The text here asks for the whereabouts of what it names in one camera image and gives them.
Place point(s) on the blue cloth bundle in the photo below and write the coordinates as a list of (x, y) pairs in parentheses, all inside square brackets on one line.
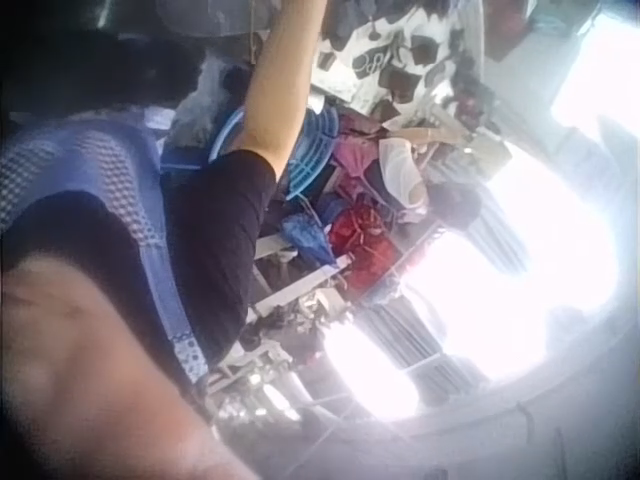
[(305, 235)]

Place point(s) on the red patterned cloth bundle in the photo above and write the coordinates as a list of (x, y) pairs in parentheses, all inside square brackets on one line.
[(362, 240)]

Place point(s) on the blue plastic basket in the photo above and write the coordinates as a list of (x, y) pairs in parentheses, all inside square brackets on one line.
[(305, 155)]

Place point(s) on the pink cloth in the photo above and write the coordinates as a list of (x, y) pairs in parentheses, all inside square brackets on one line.
[(352, 155)]

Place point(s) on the white shelf with clutter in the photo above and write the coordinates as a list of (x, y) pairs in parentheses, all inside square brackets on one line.
[(280, 330)]

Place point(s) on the striped grey curtain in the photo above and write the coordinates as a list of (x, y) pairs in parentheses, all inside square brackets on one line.
[(400, 330)]

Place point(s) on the black and white patterned cloth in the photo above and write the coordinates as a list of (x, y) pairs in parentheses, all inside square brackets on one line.
[(395, 55)]

